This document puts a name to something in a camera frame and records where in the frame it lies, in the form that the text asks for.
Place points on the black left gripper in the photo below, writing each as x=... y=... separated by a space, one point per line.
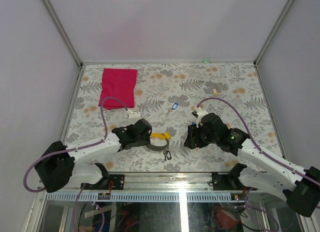
x=146 y=140

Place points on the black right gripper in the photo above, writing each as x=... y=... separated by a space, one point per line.
x=191 y=141

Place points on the grey keyring with yellow handle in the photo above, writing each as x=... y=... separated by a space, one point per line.
x=158 y=142

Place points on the black tag key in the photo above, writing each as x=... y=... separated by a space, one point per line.
x=167 y=155

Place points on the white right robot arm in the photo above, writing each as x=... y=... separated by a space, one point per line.
x=297 y=186

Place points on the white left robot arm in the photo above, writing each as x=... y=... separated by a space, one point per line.
x=82 y=165

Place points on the loose blue tag key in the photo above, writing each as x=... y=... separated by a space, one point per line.
x=174 y=107

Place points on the pink folded cloth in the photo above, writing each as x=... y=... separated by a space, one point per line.
x=119 y=83

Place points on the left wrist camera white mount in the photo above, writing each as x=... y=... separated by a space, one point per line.
x=133 y=114

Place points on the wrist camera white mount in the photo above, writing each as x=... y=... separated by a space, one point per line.
x=199 y=113
x=133 y=114

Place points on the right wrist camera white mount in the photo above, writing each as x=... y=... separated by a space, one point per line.
x=199 y=113

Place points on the aluminium enclosure frame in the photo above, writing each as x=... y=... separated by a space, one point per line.
x=166 y=41

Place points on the metal front rail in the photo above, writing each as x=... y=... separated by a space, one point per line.
x=152 y=187

